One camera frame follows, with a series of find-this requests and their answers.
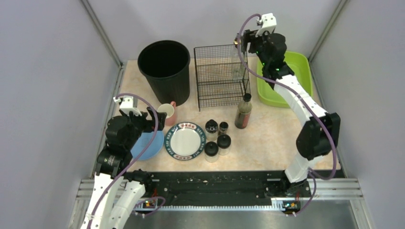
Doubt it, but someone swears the dark sauce bottle black cap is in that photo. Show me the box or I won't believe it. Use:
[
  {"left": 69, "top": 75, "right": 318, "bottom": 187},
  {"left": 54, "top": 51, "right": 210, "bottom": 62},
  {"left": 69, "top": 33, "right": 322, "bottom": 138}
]
[{"left": 234, "top": 93, "right": 252, "bottom": 129}]

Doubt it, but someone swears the spice jar black lid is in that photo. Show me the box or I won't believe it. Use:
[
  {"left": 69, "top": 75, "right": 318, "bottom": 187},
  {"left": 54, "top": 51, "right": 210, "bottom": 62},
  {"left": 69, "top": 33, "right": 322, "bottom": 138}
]
[
  {"left": 204, "top": 141, "right": 219, "bottom": 163},
  {"left": 217, "top": 134, "right": 232, "bottom": 156},
  {"left": 205, "top": 119, "right": 218, "bottom": 142}
]

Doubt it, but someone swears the clear glass bottle gold cap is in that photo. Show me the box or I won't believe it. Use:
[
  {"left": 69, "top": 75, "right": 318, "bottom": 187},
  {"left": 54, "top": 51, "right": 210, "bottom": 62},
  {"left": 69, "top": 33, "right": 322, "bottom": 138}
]
[{"left": 231, "top": 38, "right": 245, "bottom": 80}]

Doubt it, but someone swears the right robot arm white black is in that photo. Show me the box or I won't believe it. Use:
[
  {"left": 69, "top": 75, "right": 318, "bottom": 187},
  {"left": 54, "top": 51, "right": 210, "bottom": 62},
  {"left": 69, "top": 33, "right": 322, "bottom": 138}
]
[{"left": 235, "top": 30, "right": 341, "bottom": 196}]

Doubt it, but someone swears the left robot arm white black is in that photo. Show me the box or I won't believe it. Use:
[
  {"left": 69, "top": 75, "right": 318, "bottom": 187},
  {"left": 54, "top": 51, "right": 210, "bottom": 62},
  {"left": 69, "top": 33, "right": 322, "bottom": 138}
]
[{"left": 81, "top": 107, "right": 167, "bottom": 229}]

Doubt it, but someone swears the pink ceramic mug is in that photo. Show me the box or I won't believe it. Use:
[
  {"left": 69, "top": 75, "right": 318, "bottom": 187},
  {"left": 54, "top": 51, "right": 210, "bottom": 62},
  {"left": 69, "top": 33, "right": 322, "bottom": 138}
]
[{"left": 157, "top": 101, "right": 177, "bottom": 126}]

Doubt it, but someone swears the blue plastic plate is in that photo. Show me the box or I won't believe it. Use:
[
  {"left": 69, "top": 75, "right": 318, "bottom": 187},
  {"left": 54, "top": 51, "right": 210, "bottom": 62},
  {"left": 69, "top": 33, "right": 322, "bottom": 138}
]
[{"left": 130, "top": 131, "right": 164, "bottom": 161}]

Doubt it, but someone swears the white plate with blue rim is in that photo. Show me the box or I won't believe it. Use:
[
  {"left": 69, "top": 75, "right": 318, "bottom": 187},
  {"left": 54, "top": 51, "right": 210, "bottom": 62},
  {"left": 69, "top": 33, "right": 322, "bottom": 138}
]
[{"left": 163, "top": 122, "right": 207, "bottom": 161}]

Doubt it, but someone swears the green plastic basin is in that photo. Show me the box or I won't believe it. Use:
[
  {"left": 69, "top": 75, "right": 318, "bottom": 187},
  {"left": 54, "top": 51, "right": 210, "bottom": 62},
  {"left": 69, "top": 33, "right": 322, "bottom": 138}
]
[{"left": 256, "top": 51, "right": 313, "bottom": 108}]

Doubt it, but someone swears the black plastic waste bin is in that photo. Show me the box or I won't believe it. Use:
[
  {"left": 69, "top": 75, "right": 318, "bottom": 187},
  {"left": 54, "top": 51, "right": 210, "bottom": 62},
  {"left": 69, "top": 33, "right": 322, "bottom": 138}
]
[{"left": 137, "top": 40, "right": 191, "bottom": 106}]

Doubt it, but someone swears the small dark spice jar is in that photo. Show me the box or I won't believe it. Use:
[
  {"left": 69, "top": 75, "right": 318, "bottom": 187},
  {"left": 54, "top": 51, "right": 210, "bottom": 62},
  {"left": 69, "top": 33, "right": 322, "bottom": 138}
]
[{"left": 218, "top": 122, "right": 229, "bottom": 135}]

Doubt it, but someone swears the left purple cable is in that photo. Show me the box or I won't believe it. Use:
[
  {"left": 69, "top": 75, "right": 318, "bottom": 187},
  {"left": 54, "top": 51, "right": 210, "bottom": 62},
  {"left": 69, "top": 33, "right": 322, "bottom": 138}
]
[{"left": 87, "top": 93, "right": 166, "bottom": 229}]

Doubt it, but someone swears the purple cable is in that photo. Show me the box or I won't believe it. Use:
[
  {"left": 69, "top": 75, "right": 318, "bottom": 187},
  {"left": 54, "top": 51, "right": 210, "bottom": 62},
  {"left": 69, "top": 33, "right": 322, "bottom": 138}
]
[
  {"left": 237, "top": 14, "right": 338, "bottom": 217},
  {"left": 87, "top": 93, "right": 166, "bottom": 229}
]

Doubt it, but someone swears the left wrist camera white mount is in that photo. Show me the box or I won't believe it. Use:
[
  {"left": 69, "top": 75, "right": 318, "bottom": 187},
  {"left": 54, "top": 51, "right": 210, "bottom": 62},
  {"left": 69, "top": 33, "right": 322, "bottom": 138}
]
[{"left": 113, "top": 95, "right": 142, "bottom": 116}]

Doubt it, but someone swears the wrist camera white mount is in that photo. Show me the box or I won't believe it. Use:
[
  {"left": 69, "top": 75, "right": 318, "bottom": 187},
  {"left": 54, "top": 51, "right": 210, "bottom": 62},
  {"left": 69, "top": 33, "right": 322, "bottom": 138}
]
[
  {"left": 113, "top": 95, "right": 142, "bottom": 116},
  {"left": 256, "top": 13, "right": 277, "bottom": 37}
]

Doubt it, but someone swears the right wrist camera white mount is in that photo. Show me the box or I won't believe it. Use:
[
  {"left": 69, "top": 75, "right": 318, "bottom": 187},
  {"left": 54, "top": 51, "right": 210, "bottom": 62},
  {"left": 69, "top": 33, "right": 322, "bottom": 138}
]
[{"left": 256, "top": 13, "right": 277, "bottom": 37}]

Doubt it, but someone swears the black wire mesh rack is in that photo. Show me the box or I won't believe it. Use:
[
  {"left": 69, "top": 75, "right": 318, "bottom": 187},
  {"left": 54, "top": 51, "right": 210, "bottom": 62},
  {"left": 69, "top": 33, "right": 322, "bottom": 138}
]
[{"left": 193, "top": 44, "right": 250, "bottom": 110}]

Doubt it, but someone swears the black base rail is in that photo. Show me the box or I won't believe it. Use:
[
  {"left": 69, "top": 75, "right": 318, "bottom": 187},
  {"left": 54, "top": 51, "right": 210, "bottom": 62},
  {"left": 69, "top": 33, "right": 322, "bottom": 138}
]
[{"left": 143, "top": 170, "right": 315, "bottom": 207}]

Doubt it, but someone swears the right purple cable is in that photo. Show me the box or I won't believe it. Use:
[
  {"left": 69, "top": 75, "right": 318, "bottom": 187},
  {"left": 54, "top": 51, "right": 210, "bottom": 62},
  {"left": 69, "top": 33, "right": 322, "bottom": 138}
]
[{"left": 237, "top": 14, "right": 338, "bottom": 217}]

